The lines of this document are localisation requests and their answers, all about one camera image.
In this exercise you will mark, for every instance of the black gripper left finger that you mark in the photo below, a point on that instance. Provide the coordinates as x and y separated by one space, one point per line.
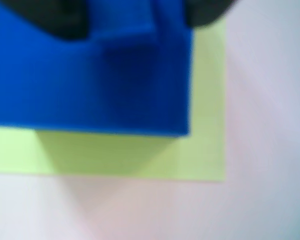
60 17

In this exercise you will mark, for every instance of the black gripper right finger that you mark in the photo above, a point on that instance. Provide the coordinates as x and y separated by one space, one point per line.
207 12

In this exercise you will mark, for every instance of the large blue cube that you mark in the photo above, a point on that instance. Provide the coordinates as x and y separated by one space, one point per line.
40 87

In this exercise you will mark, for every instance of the green paper square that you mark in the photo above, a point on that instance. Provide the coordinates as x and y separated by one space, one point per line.
207 112

